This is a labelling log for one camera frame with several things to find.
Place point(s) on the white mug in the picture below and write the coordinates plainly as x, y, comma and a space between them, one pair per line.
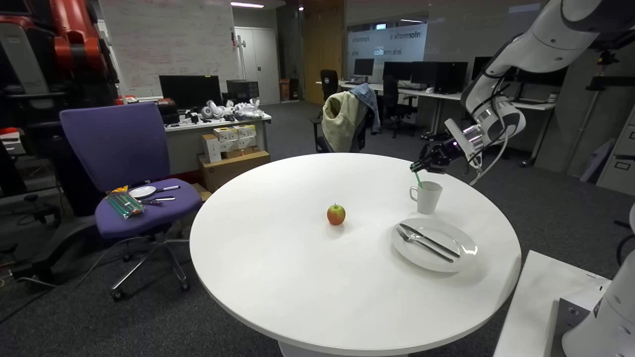
425, 197

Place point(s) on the black computer monitor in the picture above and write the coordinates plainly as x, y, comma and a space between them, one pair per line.
190, 90

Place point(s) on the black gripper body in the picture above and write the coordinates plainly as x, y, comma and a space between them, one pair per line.
436, 156

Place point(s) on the cardboard box under desk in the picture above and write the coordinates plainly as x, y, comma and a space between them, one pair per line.
218, 174

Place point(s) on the red industrial robot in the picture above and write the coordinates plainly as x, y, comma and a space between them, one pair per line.
50, 51

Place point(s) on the red green apple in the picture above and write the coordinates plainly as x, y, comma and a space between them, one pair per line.
335, 215

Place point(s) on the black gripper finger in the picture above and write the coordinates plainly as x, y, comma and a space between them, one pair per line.
415, 168

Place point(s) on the small white dish on chair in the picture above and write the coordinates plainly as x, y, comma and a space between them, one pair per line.
143, 191

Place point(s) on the white round plate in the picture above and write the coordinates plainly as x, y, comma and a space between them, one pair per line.
442, 233

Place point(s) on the black handled knife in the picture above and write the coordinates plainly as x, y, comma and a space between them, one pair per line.
421, 237

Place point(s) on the chair with cream jacket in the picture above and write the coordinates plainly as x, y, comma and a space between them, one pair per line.
345, 118

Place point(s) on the white desk with clutter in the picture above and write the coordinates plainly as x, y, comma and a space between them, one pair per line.
184, 142

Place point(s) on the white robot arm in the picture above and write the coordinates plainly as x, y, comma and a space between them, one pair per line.
558, 37

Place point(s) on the black handled fork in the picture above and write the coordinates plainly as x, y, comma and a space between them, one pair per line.
429, 247

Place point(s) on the purple office chair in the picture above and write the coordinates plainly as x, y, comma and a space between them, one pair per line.
123, 148

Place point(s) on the white robot base platform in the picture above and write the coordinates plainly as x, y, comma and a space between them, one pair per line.
530, 322

